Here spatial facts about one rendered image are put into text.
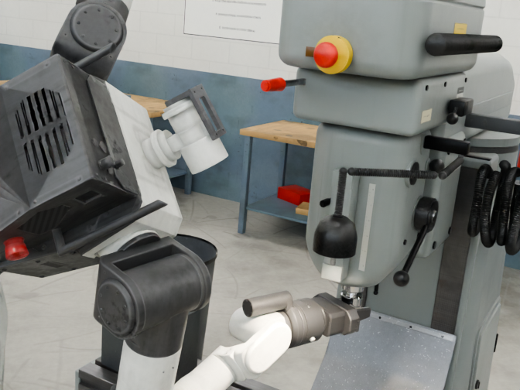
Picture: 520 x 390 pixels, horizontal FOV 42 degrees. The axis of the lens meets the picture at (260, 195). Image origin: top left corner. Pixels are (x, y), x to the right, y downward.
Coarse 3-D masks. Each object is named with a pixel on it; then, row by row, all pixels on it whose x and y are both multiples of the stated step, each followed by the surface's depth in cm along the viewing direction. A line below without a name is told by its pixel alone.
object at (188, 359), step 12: (192, 312) 164; (192, 324) 164; (108, 336) 169; (192, 336) 165; (108, 348) 170; (120, 348) 167; (192, 348) 166; (108, 360) 171; (120, 360) 168; (180, 360) 163; (192, 360) 168; (180, 372) 165
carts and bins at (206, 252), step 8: (176, 240) 361; (184, 240) 360; (192, 240) 359; (200, 240) 357; (192, 248) 360; (200, 248) 357; (208, 248) 352; (216, 248) 345; (200, 256) 357; (208, 256) 353; (216, 256) 335; (208, 264) 327; (208, 304) 342; (200, 312) 335; (200, 320) 337; (200, 328) 339; (200, 336) 341; (200, 344) 344; (200, 352) 347
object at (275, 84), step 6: (276, 78) 113; (282, 78) 114; (300, 78) 122; (264, 84) 111; (270, 84) 110; (276, 84) 112; (282, 84) 114; (288, 84) 117; (294, 84) 119; (300, 84) 121; (264, 90) 111; (270, 90) 111; (276, 90) 113; (282, 90) 115
